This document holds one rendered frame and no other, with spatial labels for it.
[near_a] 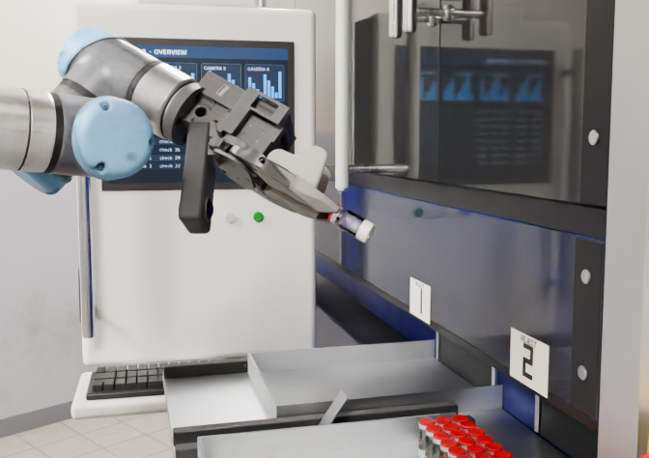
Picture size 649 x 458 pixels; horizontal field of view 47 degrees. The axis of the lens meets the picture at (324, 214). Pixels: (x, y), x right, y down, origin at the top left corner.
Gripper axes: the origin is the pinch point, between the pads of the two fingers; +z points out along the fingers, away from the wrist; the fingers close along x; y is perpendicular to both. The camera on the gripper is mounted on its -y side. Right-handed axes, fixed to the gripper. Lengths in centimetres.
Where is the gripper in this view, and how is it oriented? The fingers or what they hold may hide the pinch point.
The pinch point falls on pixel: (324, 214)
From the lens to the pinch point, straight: 77.6
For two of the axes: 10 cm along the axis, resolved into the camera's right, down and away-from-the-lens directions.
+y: 5.4, -8.0, 2.7
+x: 0.6, 3.6, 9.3
